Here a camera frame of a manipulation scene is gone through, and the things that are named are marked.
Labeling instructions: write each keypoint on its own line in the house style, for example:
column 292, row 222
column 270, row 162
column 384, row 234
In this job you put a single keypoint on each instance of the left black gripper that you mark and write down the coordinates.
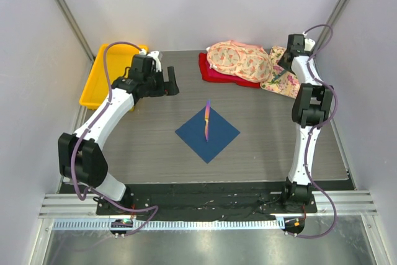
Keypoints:
column 162, row 90

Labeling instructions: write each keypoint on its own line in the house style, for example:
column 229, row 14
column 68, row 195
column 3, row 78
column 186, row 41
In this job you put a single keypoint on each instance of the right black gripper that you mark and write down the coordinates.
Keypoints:
column 283, row 64

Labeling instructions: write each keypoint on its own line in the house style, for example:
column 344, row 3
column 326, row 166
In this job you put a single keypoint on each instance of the iridescent rainbow knife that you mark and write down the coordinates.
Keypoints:
column 206, row 119

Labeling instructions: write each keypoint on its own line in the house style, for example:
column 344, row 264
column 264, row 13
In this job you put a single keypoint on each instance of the blue paper napkin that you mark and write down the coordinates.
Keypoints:
column 221, row 134

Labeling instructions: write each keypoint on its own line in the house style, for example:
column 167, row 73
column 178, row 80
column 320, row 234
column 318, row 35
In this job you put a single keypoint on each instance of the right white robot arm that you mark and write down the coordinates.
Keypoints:
column 311, row 110

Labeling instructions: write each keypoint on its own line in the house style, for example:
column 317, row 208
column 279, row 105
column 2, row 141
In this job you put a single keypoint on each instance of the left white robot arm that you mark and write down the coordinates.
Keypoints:
column 80, row 154

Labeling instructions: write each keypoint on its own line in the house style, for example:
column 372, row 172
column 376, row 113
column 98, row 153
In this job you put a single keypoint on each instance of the floral yellow placemat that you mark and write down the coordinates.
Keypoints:
column 288, row 84

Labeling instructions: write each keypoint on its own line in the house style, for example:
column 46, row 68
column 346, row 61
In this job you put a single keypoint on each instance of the red folded cloth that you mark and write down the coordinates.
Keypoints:
column 212, row 76

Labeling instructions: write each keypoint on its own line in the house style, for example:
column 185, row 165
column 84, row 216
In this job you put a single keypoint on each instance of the floral round mesh cover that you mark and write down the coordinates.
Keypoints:
column 248, row 62

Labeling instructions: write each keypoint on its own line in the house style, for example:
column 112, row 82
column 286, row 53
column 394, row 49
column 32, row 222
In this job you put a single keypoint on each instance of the yellow plastic bin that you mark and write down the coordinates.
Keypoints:
column 96, row 89

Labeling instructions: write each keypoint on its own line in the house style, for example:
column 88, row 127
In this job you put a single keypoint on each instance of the right aluminium corner post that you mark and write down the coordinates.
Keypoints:
column 332, row 21

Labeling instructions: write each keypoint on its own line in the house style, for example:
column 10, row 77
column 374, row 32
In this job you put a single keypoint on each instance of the aluminium corner post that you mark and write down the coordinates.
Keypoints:
column 65, row 10
column 332, row 21

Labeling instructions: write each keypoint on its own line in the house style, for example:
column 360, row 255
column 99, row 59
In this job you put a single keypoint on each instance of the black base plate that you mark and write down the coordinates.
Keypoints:
column 202, row 202

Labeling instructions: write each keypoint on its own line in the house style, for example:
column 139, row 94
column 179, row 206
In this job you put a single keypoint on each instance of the left aluminium corner post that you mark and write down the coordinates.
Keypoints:
column 65, row 10

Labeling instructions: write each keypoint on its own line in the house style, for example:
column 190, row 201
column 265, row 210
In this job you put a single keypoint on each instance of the white slotted cable duct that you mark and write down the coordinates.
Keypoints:
column 115, row 224

